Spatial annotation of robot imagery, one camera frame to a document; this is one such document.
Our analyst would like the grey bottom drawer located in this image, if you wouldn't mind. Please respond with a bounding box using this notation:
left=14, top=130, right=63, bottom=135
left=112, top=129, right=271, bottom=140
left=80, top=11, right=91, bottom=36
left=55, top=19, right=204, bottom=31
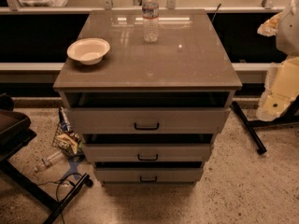
left=94, top=168, right=203, bottom=184

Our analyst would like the grey drawer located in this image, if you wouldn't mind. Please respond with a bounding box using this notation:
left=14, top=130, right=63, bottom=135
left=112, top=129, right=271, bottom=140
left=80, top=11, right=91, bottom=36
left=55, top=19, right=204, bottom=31
left=66, top=108, right=230, bottom=134
left=94, top=168, right=203, bottom=184
left=83, top=144, right=211, bottom=162

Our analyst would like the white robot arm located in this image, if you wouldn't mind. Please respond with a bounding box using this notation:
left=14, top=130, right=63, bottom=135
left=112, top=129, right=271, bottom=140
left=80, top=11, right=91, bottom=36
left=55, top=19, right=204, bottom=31
left=256, top=0, right=299, bottom=121

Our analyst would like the wire basket with snack bags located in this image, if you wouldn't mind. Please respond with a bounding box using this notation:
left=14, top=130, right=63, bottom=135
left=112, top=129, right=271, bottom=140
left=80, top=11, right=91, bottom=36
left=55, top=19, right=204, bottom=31
left=55, top=107, right=84, bottom=158

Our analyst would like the black cable on floor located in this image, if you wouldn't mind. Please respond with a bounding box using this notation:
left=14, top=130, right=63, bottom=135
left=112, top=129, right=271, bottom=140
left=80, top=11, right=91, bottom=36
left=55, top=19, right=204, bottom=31
left=36, top=172, right=83, bottom=224

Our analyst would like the grey top drawer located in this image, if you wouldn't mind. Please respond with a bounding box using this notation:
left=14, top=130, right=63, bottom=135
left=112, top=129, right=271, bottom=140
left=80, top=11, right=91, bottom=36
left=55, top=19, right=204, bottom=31
left=66, top=108, right=230, bottom=134

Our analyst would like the grey drawer cabinet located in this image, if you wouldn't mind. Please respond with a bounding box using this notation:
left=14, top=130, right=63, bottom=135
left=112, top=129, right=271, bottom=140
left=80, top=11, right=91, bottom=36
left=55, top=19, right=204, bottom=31
left=52, top=8, right=243, bottom=187

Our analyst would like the black stand legs right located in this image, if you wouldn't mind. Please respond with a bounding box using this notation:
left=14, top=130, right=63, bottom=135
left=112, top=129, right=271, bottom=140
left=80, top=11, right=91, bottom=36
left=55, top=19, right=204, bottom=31
left=231, top=96, right=299, bottom=155

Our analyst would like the clear plastic water bottle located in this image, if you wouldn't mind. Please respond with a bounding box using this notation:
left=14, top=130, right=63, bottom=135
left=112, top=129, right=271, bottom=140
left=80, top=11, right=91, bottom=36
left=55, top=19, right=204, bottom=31
left=142, top=0, right=159, bottom=43

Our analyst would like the empty plastic bottle on floor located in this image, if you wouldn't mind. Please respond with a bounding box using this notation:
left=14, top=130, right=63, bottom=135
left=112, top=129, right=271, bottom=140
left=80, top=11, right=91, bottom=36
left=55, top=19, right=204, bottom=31
left=34, top=150, right=64, bottom=172

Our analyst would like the white bowl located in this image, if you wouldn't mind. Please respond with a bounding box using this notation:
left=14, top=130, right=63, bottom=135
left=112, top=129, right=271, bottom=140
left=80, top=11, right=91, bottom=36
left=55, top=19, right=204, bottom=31
left=67, top=38, right=110, bottom=65

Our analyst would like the grey middle drawer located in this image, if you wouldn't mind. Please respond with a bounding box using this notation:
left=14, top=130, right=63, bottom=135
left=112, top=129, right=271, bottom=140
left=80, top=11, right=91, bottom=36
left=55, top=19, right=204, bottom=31
left=83, top=144, right=211, bottom=162

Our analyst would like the black stand left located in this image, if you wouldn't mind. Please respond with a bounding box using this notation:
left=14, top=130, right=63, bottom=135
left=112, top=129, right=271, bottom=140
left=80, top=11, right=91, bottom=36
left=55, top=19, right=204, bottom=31
left=0, top=97, right=101, bottom=224

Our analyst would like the blue tape cross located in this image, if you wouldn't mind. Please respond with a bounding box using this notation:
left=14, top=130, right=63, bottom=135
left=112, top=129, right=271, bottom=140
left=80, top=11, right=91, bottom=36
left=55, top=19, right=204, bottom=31
left=62, top=156, right=85, bottom=180

